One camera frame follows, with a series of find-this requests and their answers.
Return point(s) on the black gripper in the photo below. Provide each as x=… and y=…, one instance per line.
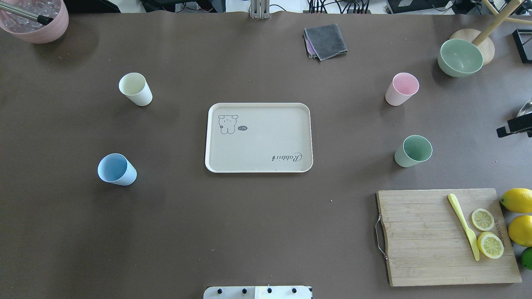
x=515, y=126

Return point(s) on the green cup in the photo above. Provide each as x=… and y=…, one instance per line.
x=415, y=149

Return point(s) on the pink cup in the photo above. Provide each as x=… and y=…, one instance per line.
x=402, y=87

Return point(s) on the cream cup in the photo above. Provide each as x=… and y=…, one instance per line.
x=136, y=88

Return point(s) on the blue cup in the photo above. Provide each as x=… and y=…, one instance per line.
x=116, y=169

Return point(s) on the cream rabbit tray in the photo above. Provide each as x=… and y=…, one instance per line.
x=259, y=138

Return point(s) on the metal scoop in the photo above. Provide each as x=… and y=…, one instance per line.
x=526, y=109

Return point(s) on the whole lemon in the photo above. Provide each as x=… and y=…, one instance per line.
x=520, y=230
x=517, y=200

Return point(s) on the green bowl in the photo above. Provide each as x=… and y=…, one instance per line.
x=459, y=58

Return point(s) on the wooden cup tree stand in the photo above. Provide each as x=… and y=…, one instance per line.
x=481, y=38

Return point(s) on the yellow plastic knife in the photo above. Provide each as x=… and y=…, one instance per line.
x=471, y=236

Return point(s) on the green lime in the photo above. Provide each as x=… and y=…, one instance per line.
x=526, y=258

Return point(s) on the wooden cutting board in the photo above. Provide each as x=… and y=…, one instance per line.
x=425, y=242

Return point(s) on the grey folded cloth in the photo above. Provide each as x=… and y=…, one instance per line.
x=324, y=42

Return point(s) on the metal black-tipped muddler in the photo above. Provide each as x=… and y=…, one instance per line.
x=42, y=19

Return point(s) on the pink bowl with ice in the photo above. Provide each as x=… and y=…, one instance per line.
x=31, y=31

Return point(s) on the aluminium frame post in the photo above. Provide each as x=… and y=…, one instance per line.
x=259, y=9

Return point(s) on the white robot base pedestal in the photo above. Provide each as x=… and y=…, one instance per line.
x=259, y=292

